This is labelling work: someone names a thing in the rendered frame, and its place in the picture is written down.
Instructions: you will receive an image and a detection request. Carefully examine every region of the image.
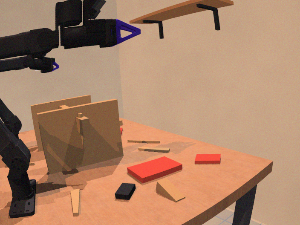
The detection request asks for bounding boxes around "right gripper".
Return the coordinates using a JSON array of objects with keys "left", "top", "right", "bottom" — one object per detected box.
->
[{"left": 83, "top": 19, "right": 141, "bottom": 48}]

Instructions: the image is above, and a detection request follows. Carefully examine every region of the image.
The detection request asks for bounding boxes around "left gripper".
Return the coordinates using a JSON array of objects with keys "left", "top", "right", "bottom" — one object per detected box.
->
[{"left": 39, "top": 58, "right": 59, "bottom": 73}]

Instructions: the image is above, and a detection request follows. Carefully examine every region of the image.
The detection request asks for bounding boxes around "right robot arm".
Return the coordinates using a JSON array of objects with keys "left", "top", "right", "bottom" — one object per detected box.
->
[{"left": 0, "top": 0, "right": 106, "bottom": 218}]

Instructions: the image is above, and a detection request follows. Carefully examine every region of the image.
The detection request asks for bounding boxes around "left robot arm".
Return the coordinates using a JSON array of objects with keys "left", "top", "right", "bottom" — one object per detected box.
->
[{"left": 0, "top": 53, "right": 50, "bottom": 140}]

